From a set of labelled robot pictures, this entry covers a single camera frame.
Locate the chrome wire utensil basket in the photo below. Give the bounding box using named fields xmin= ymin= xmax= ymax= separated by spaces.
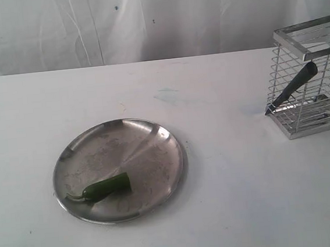
xmin=265 ymin=16 xmax=330 ymax=139

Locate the black handled knife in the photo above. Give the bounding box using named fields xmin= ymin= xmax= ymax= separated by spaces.
xmin=265 ymin=61 xmax=318 ymax=116

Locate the green chili pepper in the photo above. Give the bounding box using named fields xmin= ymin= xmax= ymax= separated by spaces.
xmin=66 ymin=172 xmax=132 ymax=202

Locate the round steel plate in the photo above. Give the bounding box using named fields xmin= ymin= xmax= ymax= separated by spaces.
xmin=53 ymin=119 xmax=186 ymax=224

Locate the white backdrop curtain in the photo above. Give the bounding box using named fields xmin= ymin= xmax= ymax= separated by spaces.
xmin=0 ymin=0 xmax=330 ymax=76

